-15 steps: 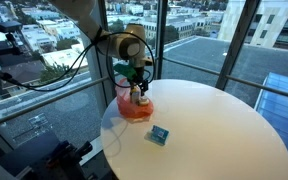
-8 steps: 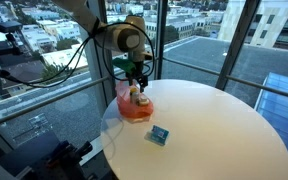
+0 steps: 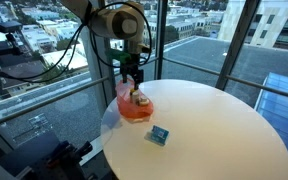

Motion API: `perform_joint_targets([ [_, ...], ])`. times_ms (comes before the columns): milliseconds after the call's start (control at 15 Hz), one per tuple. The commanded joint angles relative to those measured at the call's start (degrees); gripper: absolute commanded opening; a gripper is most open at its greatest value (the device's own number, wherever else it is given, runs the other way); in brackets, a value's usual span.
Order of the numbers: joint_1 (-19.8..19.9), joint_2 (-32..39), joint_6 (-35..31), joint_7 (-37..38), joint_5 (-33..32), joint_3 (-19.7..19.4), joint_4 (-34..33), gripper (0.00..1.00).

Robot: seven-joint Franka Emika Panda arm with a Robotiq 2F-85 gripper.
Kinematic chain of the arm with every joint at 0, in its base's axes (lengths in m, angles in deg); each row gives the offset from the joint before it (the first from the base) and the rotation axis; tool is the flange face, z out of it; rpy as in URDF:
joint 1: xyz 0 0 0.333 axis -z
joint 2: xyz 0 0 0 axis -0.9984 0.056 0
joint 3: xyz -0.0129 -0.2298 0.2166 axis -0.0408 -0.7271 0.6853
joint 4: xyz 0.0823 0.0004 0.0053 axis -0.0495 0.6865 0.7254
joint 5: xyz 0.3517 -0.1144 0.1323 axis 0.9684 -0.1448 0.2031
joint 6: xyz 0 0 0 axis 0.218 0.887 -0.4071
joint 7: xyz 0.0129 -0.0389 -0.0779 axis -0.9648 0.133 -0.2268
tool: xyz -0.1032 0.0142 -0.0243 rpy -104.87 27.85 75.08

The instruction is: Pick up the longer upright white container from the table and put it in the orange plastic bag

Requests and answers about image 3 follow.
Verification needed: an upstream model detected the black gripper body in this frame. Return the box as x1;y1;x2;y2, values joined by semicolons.
120;53;145;77

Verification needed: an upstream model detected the orange plastic bag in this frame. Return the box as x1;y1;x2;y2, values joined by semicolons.
114;78;155;121

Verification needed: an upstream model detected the teal and white box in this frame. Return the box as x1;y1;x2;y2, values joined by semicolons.
144;124;171;147

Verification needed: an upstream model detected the black and blue equipment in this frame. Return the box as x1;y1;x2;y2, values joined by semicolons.
0;130;95;180

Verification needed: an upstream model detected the grey metal window rail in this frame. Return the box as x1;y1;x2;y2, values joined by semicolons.
161;56;288;102
0;75;112;132

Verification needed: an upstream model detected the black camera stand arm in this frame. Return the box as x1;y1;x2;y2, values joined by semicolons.
0;32;24;60

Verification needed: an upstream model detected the black external camera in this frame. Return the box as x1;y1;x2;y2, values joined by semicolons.
0;20;24;34

